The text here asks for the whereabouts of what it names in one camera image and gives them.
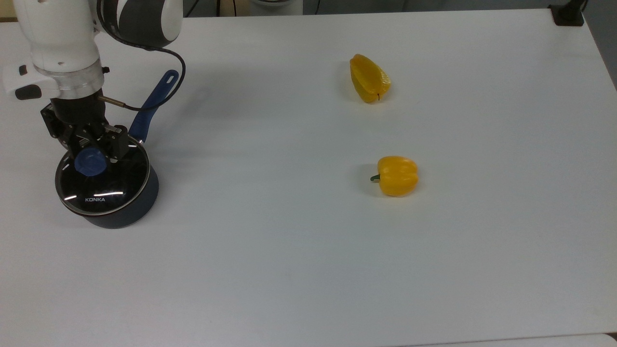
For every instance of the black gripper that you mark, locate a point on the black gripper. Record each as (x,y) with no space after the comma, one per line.
(77,113)

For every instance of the glass lid with blue knob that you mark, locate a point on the glass lid with blue knob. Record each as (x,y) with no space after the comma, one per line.
(99,193)

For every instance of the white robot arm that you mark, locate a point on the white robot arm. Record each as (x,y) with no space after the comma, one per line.
(62,43)

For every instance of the light wooden board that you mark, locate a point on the light wooden board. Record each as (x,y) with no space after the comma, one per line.
(6,19)

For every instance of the yellow star fruit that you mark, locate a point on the yellow star fruit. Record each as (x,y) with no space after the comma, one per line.
(368,79)

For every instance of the whole yellow bell pepper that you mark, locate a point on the whole yellow bell pepper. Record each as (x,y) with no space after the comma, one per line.
(397,176)

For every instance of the black table clamp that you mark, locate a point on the black table clamp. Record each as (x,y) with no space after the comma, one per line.
(568,14)

